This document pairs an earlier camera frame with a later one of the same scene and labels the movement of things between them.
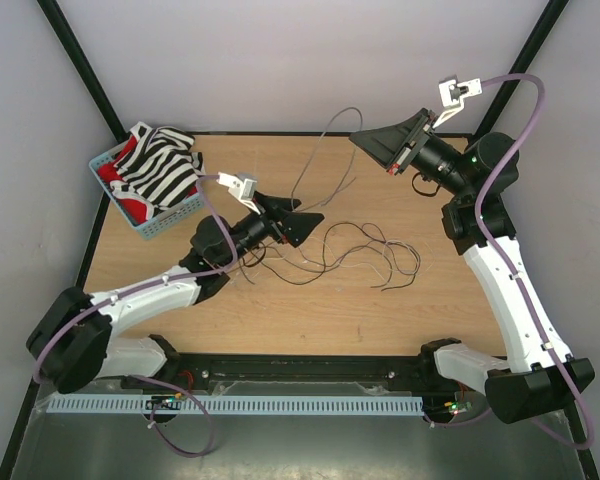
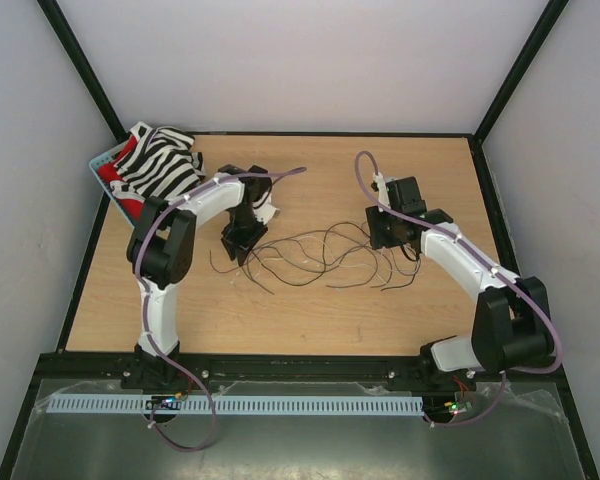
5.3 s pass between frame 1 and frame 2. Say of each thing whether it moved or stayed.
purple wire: moved
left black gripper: moved
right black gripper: moved
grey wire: moved
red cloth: stayed
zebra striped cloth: stayed
